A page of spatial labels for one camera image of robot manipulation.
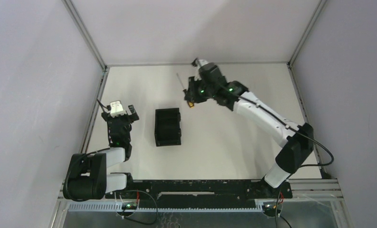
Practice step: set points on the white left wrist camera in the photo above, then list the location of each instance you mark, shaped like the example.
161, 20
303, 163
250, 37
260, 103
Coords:
116, 108

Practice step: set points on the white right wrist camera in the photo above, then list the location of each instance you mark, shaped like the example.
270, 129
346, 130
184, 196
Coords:
198, 63

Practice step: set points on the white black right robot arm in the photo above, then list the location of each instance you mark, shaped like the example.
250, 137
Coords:
296, 141

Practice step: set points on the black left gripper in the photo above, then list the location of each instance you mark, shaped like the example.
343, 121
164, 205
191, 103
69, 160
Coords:
119, 118

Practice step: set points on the right circuit board with wires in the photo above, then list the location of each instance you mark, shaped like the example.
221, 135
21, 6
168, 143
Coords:
274, 211

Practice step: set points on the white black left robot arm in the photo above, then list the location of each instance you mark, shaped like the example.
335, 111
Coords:
87, 177

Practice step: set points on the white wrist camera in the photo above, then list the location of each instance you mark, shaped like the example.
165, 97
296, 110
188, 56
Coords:
116, 108
198, 63

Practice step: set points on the circuit board with wires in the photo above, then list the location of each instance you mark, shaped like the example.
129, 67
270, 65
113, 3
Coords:
129, 208
274, 211

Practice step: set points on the white slotted cable duct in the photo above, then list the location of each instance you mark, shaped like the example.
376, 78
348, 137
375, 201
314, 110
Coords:
118, 207

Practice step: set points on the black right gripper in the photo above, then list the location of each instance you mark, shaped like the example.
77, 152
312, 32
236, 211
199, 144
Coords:
191, 95

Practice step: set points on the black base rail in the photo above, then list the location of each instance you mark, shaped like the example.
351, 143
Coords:
201, 193

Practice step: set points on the black plastic bin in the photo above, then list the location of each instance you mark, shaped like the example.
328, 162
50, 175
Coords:
167, 127

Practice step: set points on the left circuit board with wires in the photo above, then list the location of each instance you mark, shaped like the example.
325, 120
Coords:
129, 208

